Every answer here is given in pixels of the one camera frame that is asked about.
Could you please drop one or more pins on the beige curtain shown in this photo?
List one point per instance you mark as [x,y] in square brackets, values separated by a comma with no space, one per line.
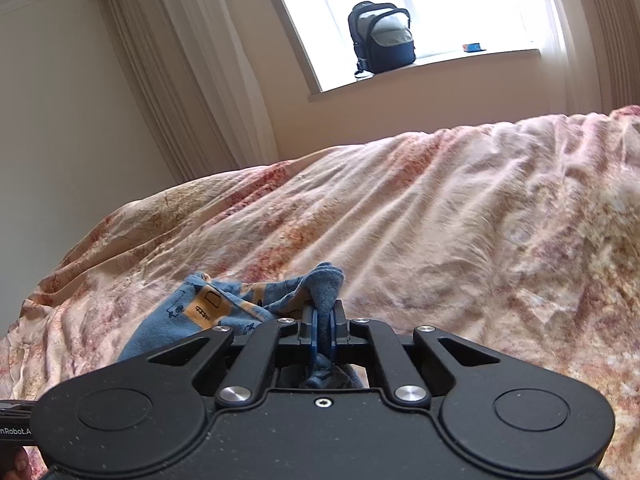
[612,25]
[145,60]

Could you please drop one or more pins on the white sheer curtain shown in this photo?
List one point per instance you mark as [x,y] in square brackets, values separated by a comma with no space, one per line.
[225,60]
[565,20]

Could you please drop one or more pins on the small blue box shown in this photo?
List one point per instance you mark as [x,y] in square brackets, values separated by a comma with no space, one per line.
[473,47]

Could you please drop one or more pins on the white window sill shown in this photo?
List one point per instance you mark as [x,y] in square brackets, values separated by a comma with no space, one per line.
[425,67]

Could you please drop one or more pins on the white window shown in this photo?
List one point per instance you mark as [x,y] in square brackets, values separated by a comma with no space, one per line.
[450,5]

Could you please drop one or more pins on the pink floral blanket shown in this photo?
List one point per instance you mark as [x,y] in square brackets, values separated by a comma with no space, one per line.
[450,220]

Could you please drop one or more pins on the dark blue backpack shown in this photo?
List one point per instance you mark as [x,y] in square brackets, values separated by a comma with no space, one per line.
[382,40]

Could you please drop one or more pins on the blue printed pants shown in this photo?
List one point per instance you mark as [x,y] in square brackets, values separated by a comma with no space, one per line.
[200,310]

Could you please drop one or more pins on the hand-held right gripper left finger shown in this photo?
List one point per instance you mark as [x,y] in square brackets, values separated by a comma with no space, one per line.
[312,332]

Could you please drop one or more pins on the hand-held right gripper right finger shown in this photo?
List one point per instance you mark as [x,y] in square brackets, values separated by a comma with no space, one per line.
[334,332]

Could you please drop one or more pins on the person's left hand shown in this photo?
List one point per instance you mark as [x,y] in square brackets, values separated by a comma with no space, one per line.
[21,465]

